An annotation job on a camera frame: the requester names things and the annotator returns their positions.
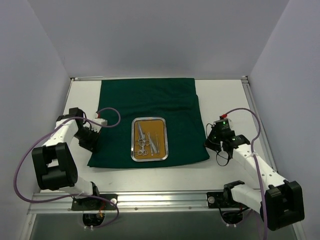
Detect steel tray with orange liner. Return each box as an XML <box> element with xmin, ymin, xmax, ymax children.
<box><xmin>130</xmin><ymin>117</ymin><xmax>169</xmax><ymax>163</ymax></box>

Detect green surgical cloth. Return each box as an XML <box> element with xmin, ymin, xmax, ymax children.
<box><xmin>87</xmin><ymin>78</ymin><xmax>210</xmax><ymax>169</ymax></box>

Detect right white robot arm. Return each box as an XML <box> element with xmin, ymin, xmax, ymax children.
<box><xmin>204</xmin><ymin>118</ymin><xmax>305</xmax><ymax>231</ymax></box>

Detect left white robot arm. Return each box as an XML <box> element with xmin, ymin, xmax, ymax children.
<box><xmin>31</xmin><ymin>107</ymin><xmax>108</xmax><ymax>210</ymax></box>

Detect steel scissors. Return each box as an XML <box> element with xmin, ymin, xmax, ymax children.
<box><xmin>137</xmin><ymin>122</ymin><xmax>146</xmax><ymax>147</ymax></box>

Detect steel forceps with rings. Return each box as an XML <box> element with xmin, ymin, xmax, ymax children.
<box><xmin>136</xmin><ymin>137</ymin><xmax>150</xmax><ymax>156</ymax></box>

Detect steel tweezers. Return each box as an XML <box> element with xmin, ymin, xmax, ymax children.
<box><xmin>147</xmin><ymin>132</ymin><xmax>158</xmax><ymax>156</ymax></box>

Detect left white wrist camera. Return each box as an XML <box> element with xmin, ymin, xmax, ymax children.
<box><xmin>93</xmin><ymin>115</ymin><xmax>108</xmax><ymax>127</ymax></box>

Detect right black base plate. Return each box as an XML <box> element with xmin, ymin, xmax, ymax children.
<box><xmin>206</xmin><ymin>191</ymin><xmax>247</xmax><ymax>209</ymax></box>

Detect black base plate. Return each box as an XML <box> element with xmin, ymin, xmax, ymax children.
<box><xmin>206</xmin><ymin>191</ymin><xmax>247</xmax><ymax>209</ymax></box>
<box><xmin>71</xmin><ymin>193</ymin><xmax>118</xmax><ymax>211</ymax></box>

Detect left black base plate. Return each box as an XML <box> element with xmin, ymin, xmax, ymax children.
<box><xmin>71</xmin><ymin>193</ymin><xmax>118</xmax><ymax>211</ymax></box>

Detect front aluminium rail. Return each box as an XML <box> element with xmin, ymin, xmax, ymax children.
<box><xmin>27</xmin><ymin>190</ymin><xmax>219</xmax><ymax>214</ymax></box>

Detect aluminium frame rail right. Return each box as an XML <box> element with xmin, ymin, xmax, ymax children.
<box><xmin>241</xmin><ymin>76</ymin><xmax>285</xmax><ymax>188</ymax></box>

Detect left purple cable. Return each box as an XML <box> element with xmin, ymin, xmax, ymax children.
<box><xmin>13</xmin><ymin>107</ymin><xmax>122</xmax><ymax>230</ymax></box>

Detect back aluminium rail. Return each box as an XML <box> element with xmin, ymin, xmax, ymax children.
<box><xmin>73</xmin><ymin>76</ymin><xmax>249</xmax><ymax>83</ymax></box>

